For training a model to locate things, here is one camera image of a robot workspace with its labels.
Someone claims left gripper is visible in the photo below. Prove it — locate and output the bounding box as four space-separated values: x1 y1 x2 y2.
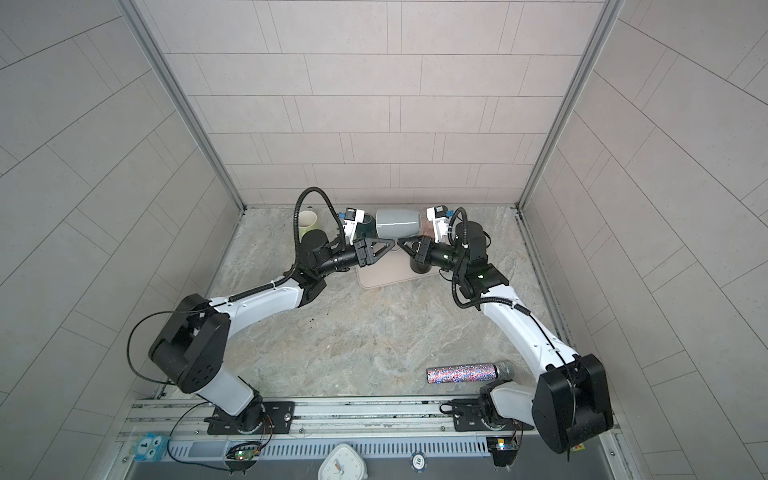
313 239 392 279

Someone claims light green mug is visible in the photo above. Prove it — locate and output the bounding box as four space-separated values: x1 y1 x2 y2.
297 210 318 240

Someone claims grey mug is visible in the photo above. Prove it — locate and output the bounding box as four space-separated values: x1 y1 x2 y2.
375 209 422 240

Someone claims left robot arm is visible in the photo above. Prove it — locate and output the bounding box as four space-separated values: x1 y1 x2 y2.
148 230 395 434

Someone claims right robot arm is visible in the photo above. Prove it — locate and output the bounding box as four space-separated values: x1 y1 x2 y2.
398 221 614 454

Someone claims pink mug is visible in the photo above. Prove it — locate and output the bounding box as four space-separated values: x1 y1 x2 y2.
420 215 435 238

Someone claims dark green mug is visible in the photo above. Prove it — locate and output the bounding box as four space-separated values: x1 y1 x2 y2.
355 214 377 240

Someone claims pink plastic tray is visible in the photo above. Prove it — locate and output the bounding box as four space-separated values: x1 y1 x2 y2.
355 246 438 289

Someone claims glittery cylindrical bottle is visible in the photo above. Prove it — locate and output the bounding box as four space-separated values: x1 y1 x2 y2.
426 361 514 384

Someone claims white kitchen timer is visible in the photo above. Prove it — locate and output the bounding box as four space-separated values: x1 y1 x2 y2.
317 443 368 480

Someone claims round blue badge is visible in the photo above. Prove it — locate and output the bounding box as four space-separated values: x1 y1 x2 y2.
410 452 427 472

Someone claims right circuit board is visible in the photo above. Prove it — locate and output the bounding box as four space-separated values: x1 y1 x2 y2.
486 436 520 468

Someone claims circuit board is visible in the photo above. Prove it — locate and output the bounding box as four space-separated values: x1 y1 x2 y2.
486 436 520 468
225 441 263 473

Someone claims left circuit board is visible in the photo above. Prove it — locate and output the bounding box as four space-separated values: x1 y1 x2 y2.
225 441 263 473

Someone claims blue owl sticker box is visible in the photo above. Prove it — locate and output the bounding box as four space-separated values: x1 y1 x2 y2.
133 433 168 462

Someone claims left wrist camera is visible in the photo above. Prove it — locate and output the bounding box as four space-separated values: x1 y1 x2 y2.
338 208 365 245

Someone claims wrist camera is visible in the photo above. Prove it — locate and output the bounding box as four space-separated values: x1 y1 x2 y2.
427 205 452 243
338 208 365 245

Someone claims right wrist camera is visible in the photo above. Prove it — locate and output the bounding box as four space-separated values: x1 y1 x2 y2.
427 205 452 243

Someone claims left corrugated cable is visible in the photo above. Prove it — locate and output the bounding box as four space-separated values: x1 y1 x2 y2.
291 186 349 265

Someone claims corrugated cable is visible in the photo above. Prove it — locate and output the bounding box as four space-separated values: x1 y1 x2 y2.
291 186 349 265
446 206 535 316

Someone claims right corrugated cable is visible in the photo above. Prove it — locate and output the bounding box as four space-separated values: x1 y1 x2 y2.
446 206 535 316

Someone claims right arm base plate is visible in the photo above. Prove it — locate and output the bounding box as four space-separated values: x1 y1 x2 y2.
439 398 534 432

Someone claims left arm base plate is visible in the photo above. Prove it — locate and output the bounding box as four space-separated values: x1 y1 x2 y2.
204 401 296 435

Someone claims aluminium mounting rail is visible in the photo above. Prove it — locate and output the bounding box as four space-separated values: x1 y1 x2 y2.
119 392 622 442

